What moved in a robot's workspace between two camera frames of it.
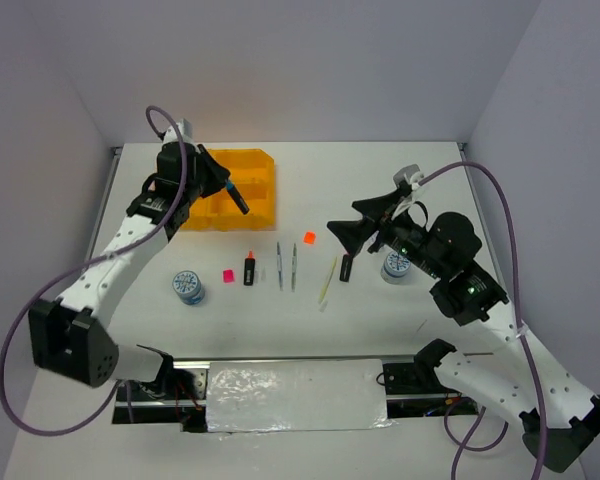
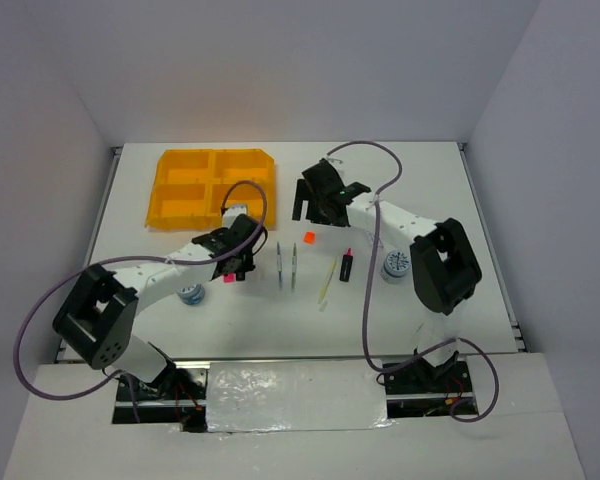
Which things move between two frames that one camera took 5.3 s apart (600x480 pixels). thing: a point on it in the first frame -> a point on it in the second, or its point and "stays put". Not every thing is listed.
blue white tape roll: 188,287 stays put
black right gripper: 351,234 -> 305,193
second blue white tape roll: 395,267 stays put
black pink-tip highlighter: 346,267 stays put
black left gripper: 219,174 -> 248,263
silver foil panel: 299,395 stays put
